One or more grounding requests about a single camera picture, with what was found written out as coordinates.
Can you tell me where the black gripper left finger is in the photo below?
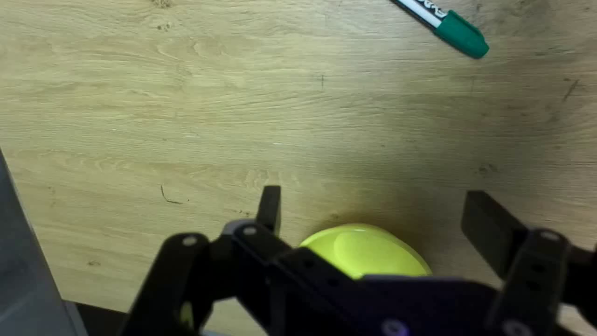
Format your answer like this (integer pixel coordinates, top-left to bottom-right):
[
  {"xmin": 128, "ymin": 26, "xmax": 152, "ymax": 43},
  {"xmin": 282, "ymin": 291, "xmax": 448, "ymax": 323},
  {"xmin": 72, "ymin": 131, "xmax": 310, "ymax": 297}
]
[{"xmin": 122, "ymin": 183, "xmax": 364, "ymax": 336}]

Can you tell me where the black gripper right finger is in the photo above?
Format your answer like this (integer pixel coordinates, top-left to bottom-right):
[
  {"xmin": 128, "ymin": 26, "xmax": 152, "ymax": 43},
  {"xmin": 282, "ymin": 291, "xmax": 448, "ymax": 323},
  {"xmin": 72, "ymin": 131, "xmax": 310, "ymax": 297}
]
[{"xmin": 460, "ymin": 189, "xmax": 597, "ymax": 336}]

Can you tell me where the white marker with green cap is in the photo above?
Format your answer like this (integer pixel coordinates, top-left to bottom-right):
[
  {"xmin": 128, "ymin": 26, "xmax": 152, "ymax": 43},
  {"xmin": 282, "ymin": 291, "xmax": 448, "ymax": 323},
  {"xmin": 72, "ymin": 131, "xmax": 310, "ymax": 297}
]
[{"xmin": 391, "ymin": 0, "xmax": 491, "ymax": 62}]

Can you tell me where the yellow plastic bowl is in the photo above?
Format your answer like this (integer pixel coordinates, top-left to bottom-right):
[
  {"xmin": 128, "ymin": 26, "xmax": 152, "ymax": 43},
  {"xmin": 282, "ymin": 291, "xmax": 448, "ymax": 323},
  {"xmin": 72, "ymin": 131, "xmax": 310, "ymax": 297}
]
[{"xmin": 299, "ymin": 222, "xmax": 435, "ymax": 282}]

